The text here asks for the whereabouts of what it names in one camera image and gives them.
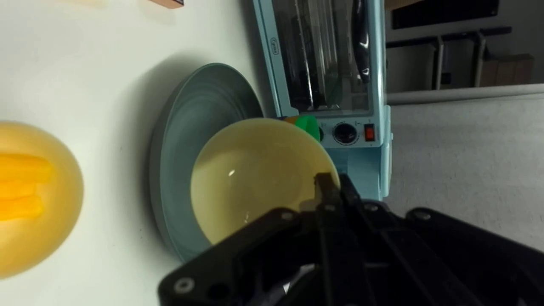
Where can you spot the small dark card box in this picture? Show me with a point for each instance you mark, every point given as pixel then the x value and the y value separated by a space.
pixel 168 4

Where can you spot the cream bowl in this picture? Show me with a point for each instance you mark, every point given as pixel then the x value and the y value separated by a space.
pixel 40 196

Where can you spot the grey-blue plate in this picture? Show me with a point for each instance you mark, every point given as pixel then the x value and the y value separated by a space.
pixel 205 101

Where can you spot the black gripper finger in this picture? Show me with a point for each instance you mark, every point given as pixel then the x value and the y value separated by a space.
pixel 341 259

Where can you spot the yellow bowl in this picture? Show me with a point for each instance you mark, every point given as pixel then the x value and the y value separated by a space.
pixel 249 169

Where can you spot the light blue toaster oven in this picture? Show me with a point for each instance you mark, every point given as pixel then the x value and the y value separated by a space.
pixel 326 58

